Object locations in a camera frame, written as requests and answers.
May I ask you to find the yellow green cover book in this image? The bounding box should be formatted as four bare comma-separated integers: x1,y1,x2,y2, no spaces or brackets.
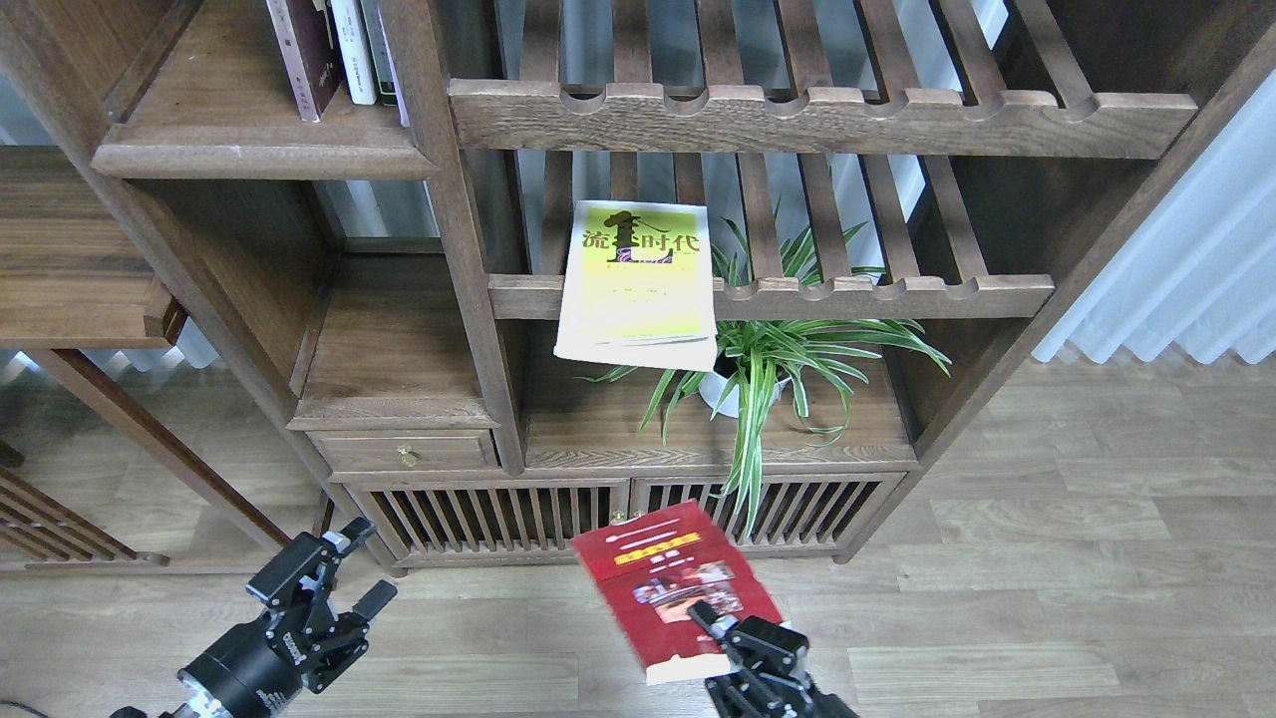
554,200,718,371

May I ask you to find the red cover book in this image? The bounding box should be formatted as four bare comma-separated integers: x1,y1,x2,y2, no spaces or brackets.
570,501,783,686

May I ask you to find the green spider plant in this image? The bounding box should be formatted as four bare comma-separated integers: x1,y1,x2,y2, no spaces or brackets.
573,201,951,532

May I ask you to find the dark wooden bookshelf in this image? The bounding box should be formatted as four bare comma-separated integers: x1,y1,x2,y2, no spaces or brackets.
3,1,1273,568

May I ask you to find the brass drawer knob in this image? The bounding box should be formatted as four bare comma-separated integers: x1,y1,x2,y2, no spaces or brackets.
397,445,420,468

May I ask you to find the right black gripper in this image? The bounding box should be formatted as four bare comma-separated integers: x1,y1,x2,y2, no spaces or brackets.
688,599,857,717

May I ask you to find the dark maroon cover book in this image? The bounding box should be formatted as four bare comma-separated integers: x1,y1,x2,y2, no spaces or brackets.
267,1,343,122

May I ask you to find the white curtain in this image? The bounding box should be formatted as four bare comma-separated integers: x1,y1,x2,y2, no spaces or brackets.
1034,78,1275,363

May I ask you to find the dark upright book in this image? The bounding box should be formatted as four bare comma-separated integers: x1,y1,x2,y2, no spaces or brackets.
360,0,398,108

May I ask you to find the white upright book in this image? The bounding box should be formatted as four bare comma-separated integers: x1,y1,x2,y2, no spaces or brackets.
330,0,379,106

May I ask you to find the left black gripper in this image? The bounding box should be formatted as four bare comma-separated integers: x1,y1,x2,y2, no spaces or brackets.
177,518,398,717

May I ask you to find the pale purple upright book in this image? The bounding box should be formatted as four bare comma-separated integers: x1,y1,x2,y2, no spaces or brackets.
378,9,411,129

